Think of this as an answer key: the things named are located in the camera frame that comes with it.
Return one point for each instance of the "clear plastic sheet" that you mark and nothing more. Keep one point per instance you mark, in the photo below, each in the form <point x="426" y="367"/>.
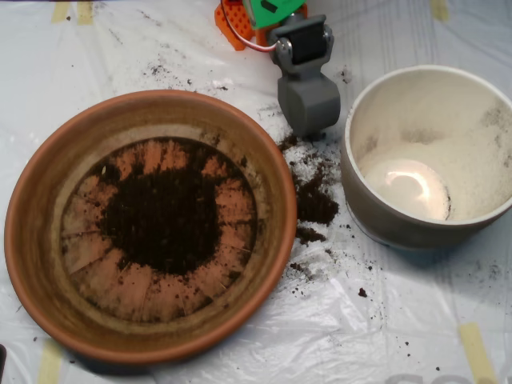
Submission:
<point x="400" y="320"/>

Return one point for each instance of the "spilled dark soil patch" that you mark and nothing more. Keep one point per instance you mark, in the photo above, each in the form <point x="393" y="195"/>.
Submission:
<point x="316" y="208"/>

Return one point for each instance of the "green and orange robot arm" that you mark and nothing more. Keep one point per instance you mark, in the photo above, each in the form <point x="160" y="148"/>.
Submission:
<point x="236" y="24"/>

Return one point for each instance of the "dark object at edge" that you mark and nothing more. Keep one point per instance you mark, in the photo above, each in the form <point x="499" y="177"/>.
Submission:
<point x="2" y="360"/>

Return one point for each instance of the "terracotta plant pot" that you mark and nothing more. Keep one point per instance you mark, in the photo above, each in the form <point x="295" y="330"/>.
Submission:
<point x="36" y="248"/>

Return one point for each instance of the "beige masking tape strip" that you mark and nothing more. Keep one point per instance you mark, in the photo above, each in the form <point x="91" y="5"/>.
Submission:
<point x="476" y="352"/>
<point x="439" y="10"/>
<point x="85" y="14"/>
<point x="50" y="364"/>
<point x="60" y="12"/>

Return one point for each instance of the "white ceramic pot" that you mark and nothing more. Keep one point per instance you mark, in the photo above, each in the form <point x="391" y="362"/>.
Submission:
<point x="384" y="232"/>

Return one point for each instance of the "dark soil heap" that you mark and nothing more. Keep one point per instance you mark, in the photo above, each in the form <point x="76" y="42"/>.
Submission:
<point x="160" y="220"/>

